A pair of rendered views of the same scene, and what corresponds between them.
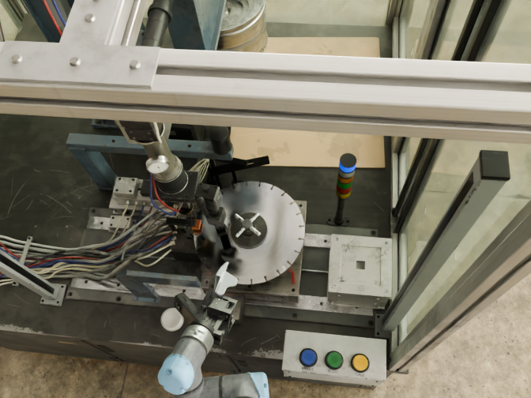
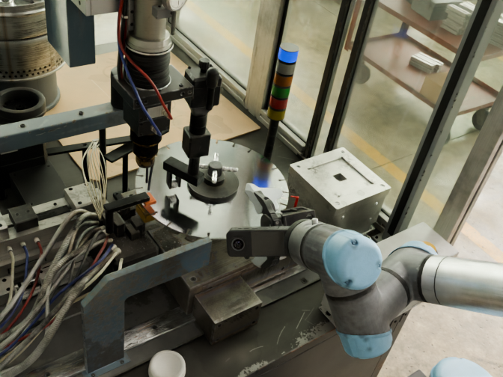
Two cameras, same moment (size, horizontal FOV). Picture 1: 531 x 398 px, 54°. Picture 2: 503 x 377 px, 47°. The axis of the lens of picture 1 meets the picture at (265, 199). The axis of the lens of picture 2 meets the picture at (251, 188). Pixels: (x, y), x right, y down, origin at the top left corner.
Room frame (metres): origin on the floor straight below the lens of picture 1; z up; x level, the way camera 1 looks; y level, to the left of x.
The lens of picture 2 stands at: (-0.01, 0.81, 1.76)
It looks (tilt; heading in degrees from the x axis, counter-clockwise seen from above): 40 degrees down; 304
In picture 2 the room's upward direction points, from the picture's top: 11 degrees clockwise
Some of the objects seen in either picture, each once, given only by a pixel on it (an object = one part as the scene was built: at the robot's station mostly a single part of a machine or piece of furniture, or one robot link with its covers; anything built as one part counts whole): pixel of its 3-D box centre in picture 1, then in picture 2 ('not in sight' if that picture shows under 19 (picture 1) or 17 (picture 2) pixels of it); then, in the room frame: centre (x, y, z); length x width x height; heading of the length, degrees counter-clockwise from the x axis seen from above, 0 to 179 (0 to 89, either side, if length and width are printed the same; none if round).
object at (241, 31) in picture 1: (227, 35); (11, 45); (1.39, 0.05, 0.93); 0.31 x 0.31 x 0.36
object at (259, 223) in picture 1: (248, 228); (213, 179); (0.60, 0.06, 0.96); 0.11 x 0.11 x 0.03
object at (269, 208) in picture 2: (212, 292); (266, 211); (0.39, 0.17, 1.09); 0.09 x 0.02 x 0.05; 153
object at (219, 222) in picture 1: (211, 204); (199, 109); (0.59, 0.14, 1.17); 0.06 x 0.05 x 0.20; 67
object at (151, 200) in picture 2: (185, 226); (129, 212); (0.65, 0.25, 0.95); 0.10 x 0.03 x 0.07; 76
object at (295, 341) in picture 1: (333, 358); (388, 280); (0.22, -0.12, 0.82); 0.28 x 0.11 x 0.15; 76
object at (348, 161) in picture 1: (348, 163); (288, 52); (0.67, -0.23, 1.14); 0.05 x 0.04 x 0.03; 166
